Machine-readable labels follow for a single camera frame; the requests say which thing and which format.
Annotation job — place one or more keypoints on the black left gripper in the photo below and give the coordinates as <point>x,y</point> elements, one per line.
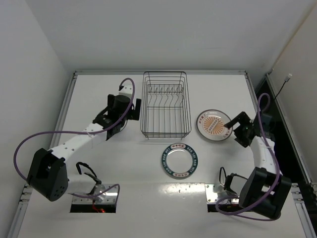
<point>135,109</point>

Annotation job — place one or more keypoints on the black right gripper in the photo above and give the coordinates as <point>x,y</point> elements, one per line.
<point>240,123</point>

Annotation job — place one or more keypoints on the orange sunburst plate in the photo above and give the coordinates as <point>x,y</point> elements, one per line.
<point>210,125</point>

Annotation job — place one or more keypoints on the teal rimmed plate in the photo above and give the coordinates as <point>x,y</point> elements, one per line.
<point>179,160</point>

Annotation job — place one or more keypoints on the white plate black line drawing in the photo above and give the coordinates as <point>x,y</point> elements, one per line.
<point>125,124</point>

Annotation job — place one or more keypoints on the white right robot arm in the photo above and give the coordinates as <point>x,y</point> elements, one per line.
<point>266,189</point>

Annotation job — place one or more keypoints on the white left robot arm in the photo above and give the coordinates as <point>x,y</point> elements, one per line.
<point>48,173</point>

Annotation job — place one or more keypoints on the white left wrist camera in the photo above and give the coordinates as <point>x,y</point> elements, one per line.
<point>126,90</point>

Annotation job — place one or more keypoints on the metal wire dish rack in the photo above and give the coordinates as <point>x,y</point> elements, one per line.
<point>165,109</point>

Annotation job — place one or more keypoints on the black wall cable white plug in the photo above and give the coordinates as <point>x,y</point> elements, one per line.
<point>287,78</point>

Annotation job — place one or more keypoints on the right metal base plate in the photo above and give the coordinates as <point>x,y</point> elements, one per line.
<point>215,191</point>

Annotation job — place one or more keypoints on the metal base plate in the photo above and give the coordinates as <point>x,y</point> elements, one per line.
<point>104,194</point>
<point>215,191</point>

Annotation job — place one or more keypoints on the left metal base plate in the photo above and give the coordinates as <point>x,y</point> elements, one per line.
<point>104,194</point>

